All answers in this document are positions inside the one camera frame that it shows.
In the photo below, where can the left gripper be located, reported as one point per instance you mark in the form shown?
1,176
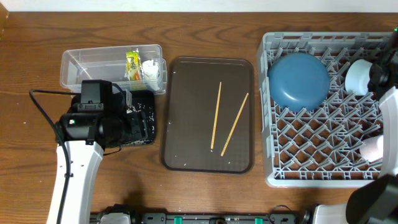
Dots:
137,127

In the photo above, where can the white tissue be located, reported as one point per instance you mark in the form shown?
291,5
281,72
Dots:
150,70

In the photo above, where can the yellow green snack wrapper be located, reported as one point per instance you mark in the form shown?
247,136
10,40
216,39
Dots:
133,66

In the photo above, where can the wooden chopstick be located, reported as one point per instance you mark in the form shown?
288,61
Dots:
216,117
234,125

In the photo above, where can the dark blue plate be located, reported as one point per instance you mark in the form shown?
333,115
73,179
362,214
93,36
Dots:
298,81

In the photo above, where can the light blue bowl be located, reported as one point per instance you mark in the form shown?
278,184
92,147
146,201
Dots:
357,77

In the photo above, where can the white pink cup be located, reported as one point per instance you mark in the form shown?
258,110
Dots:
372,148

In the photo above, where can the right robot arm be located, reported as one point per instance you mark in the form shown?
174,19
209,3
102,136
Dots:
376,202

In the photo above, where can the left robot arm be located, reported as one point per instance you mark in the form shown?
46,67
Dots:
77,166

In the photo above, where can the clear plastic waste bin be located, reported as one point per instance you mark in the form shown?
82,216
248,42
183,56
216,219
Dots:
109,63

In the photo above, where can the grey dishwasher rack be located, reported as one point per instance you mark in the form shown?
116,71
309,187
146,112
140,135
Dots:
320,148

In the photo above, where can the black plastic tray bin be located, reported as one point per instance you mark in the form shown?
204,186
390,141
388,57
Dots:
110,119

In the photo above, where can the dark brown serving tray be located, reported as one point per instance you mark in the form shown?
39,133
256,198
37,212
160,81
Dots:
190,112

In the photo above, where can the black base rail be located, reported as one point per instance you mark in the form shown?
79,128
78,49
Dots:
123,214

